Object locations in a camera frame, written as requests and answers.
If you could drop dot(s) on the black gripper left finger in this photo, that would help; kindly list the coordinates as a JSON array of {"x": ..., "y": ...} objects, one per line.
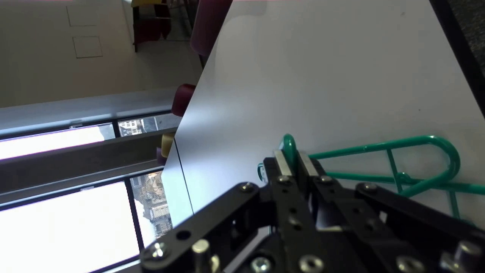
[{"x": 283, "y": 212}]

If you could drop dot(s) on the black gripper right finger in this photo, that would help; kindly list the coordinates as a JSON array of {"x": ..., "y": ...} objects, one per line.
[{"x": 384, "y": 227}]

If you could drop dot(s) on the green plastic clothes hanger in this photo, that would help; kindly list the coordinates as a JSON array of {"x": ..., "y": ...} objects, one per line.
[{"x": 455, "y": 188}]

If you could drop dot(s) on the white long table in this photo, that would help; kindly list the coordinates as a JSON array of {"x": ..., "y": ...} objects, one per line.
[{"x": 178, "y": 182}]

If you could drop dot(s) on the yellow chair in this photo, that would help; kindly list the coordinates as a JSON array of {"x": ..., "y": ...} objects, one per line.
[{"x": 166, "y": 142}]

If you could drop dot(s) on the tall window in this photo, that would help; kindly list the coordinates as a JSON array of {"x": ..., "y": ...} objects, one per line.
[{"x": 61, "y": 227}]

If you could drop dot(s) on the red chair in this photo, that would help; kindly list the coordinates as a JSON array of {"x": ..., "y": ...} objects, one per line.
[{"x": 152, "y": 24}]

